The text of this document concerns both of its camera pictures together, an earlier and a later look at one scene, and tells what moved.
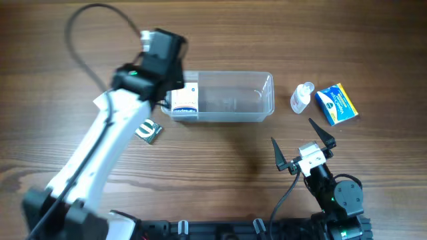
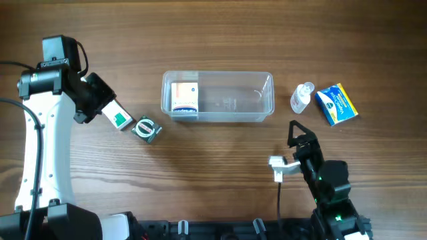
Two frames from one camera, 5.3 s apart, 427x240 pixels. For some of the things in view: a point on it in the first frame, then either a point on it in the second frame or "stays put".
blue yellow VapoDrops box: (336, 104) stays put
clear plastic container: (230, 97) stays put
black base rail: (248, 230) stays put
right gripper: (297, 165) -> (303, 145)
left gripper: (174, 79) -> (99, 101)
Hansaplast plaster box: (185, 99) stays put
